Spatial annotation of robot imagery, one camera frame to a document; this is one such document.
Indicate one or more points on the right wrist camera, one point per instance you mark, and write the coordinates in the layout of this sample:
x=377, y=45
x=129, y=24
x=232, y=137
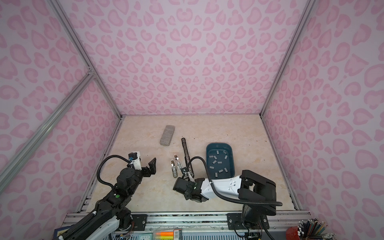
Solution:
x=187, y=175

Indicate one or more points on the orange highlighter box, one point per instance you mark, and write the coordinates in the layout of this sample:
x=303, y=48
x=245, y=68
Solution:
x=175, y=234

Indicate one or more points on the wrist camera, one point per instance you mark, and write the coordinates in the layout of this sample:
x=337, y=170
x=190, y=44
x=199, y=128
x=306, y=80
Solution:
x=135, y=161
x=187, y=175

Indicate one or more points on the black stapler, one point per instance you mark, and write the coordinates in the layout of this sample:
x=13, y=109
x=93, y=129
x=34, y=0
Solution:
x=187, y=157

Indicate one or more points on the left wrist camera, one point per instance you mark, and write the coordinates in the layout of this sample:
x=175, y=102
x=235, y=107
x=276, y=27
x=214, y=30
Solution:
x=135, y=161

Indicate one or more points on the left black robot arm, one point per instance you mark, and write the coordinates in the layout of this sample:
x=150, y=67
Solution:
x=110, y=213

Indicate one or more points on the grey stone block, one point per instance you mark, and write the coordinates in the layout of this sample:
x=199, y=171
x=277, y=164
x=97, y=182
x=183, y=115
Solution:
x=167, y=135

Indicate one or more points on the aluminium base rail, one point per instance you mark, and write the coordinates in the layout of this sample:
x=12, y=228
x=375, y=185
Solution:
x=201, y=225

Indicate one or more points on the red container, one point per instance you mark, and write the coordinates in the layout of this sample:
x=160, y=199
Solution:
x=293, y=233

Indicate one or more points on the teal plastic tray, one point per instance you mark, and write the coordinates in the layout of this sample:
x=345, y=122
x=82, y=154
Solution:
x=220, y=161

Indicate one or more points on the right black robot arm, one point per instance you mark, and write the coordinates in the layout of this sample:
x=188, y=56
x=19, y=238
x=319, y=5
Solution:
x=255, y=193

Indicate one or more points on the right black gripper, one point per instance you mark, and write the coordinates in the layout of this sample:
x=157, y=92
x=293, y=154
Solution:
x=186, y=196

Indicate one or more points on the pencil holder with pencils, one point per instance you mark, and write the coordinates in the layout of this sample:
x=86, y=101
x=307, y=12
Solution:
x=313, y=229

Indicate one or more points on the blue book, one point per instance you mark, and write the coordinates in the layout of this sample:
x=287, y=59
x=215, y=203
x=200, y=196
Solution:
x=60, y=231

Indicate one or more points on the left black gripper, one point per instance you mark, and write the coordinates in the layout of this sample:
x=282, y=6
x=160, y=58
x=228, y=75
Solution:
x=152, y=167

